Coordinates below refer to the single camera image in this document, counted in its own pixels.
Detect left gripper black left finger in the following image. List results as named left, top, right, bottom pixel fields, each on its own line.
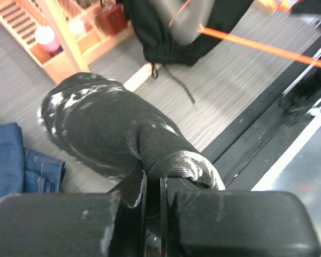
left=0, top=171, right=147, bottom=256

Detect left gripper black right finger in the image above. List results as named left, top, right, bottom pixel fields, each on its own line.
left=160, top=178, right=321, bottom=256

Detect blue denim trousers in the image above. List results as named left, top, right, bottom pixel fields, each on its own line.
left=0, top=123, right=66, bottom=199

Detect black white-speckled trousers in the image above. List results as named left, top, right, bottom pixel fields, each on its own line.
left=37, top=72, right=226, bottom=191

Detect orange plastic hanger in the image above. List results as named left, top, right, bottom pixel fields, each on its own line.
left=168, top=0, right=321, bottom=72

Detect grey plastic hanger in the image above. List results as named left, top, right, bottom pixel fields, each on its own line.
left=150, top=0, right=215, bottom=46

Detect plain black garment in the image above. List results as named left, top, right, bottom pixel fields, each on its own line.
left=122, top=0, right=255, bottom=109

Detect wooden clothes rack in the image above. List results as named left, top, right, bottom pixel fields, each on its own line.
left=36, top=0, right=163, bottom=93

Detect pink capped bottle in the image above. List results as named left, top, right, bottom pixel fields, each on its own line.
left=34, top=26, right=63, bottom=56

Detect red box in organiser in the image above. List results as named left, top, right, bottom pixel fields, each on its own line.
left=96, top=1, right=127, bottom=35

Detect orange desk organiser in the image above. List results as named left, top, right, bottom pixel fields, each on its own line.
left=0, top=1, right=133, bottom=84

